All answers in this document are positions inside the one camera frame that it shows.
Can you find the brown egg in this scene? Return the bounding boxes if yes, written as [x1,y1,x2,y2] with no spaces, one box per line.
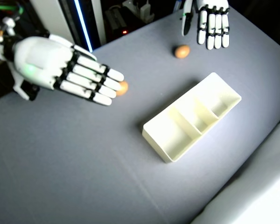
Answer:
[173,44,191,59]
[116,80,129,97]

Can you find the cream three-compartment tray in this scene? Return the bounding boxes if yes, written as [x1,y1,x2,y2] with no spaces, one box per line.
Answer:
[141,71,242,163]

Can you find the white cabinet panel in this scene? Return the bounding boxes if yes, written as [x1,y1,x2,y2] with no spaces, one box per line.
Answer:
[29,0,107,53]

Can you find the blue light strip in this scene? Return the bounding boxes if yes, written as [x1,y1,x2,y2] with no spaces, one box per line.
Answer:
[74,0,94,53]

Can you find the black device with red light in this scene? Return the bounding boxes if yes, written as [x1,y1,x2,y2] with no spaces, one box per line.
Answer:
[105,4,134,44]

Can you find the grey table cloth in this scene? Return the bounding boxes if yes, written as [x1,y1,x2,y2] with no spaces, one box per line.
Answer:
[0,6,280,224]

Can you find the white smooth body shell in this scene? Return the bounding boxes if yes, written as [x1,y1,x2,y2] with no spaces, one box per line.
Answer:
[191,118,280,224]

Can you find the white black wrist camera mount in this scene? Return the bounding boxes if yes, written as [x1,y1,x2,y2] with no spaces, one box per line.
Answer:
[13,70,40,101]

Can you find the green cable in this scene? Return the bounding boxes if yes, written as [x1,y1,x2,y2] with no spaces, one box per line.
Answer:
[0,4,25,12]

